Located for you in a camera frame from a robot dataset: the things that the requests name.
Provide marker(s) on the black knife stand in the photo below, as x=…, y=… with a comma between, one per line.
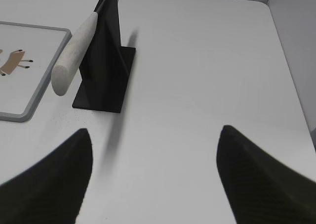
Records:
x=106, y=66

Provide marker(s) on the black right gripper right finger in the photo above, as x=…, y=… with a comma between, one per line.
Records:
x=260, y=189

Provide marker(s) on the white grey-rimmed cutting board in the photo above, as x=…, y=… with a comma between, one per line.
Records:
x=27, y=55

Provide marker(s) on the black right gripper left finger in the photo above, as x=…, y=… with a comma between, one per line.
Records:
x=52, y=190

